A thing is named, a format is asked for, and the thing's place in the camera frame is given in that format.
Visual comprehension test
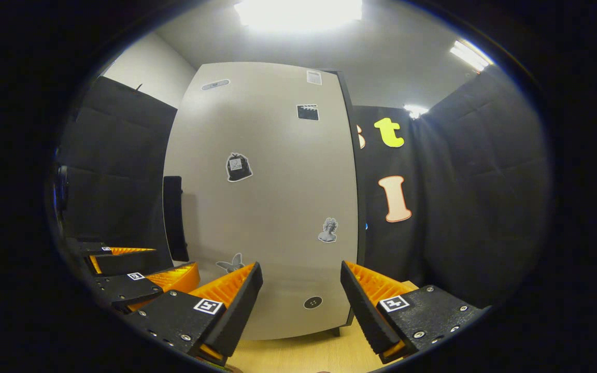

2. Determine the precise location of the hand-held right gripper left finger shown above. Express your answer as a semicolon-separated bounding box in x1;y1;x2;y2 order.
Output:
122;262;264;366

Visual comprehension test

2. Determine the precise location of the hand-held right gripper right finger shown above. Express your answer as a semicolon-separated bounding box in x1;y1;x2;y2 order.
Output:
340;261;491;364

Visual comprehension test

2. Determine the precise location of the black door handle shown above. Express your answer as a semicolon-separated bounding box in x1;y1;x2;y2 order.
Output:
163;176;191;263

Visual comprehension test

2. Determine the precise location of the beige cabinet door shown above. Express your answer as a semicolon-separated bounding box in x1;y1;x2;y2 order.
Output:
163;62;360;341

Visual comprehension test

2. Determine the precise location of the black backdrop cloth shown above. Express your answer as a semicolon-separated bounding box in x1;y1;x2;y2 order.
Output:
55;65;553;311

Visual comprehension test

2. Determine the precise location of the long ceiling light panel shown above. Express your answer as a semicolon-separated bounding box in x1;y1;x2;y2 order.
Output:
449;40;494;74

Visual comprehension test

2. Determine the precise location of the large ceiling light panel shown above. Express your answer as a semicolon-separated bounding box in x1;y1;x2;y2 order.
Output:
233;0;364;32

